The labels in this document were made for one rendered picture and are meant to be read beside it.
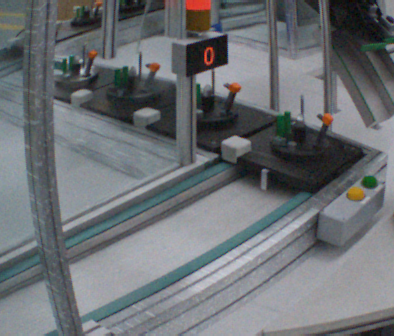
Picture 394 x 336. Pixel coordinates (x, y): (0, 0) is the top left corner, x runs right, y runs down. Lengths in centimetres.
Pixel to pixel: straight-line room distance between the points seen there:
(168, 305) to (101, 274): 20
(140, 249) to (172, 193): 17
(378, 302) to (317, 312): 14
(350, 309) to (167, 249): 39
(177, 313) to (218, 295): 9
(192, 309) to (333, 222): 36
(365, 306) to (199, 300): 33
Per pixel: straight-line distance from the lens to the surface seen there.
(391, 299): 135
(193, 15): 146
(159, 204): 149
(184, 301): 118
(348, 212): 144
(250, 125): 177
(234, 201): 156
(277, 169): 157
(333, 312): 131
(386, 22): 188
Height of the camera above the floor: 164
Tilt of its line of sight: 25 degrees down
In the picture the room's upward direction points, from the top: straight up
